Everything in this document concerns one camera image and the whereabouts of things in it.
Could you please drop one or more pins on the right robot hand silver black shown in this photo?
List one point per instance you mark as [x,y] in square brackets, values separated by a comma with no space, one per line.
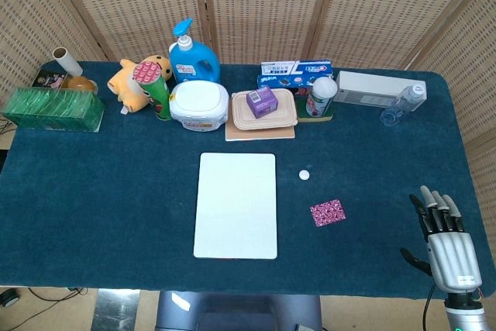
[453,261]

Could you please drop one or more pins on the pink patterned packet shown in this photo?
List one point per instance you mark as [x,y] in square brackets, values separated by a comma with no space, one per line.
[327,213]

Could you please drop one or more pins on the small white round disc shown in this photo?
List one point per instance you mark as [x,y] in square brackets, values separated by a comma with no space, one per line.
[304,174]

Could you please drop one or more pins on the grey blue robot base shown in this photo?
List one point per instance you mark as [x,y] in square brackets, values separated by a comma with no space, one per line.
[232,311]

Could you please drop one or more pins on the white rectangular board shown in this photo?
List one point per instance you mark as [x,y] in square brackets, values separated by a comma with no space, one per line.
[235,207]

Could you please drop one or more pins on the clear plastic water bottle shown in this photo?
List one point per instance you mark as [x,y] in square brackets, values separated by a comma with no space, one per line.
[403,104]

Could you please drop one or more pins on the white power strip box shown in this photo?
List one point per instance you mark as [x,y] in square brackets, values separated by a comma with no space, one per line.
[368,87]

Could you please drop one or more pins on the white can with strawberry print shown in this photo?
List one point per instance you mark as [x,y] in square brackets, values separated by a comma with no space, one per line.
[319,98]

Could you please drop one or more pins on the beige lunch box with lid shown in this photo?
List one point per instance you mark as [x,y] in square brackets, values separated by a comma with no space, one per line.
[286,110]

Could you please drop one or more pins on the blue cookie box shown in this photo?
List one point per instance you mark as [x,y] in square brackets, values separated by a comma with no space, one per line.
[283,82]

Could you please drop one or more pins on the blue white toothpaste box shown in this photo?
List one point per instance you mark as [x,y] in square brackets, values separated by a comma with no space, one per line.
[298,68]

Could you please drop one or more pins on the small purple carton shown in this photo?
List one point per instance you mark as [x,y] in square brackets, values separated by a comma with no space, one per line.
[262,102]

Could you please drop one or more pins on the white wet wipes tub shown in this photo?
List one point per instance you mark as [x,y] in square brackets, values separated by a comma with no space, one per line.
[197,104]

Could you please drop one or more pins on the woven bamboo folding screen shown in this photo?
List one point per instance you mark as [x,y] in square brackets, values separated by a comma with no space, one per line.
[263,5]

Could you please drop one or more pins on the blue detergent pump bottle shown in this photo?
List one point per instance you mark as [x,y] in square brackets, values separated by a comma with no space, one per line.
[191,61]

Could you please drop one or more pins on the shiny metal table leg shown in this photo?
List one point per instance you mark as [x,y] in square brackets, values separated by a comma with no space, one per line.
[116,311]

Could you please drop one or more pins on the teal table cloth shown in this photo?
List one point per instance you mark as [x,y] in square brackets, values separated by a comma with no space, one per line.
[116,199]

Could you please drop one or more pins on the green chips can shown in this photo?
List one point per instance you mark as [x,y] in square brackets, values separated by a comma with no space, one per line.
[155,90]

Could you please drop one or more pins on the yellow plush toy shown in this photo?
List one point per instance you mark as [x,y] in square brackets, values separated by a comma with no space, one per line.
[124,87]

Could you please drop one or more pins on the brown packing tape roll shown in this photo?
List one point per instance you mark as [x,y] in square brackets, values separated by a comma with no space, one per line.
[83,85]

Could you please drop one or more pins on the green transparent tea box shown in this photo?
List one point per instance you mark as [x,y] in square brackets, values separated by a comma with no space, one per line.
[50,110]

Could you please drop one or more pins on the dark box with pink print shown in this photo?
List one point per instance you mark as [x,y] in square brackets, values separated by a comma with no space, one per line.
[48,79]

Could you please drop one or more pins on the black caster wheel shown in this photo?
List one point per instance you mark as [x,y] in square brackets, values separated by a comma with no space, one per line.
[8,298]

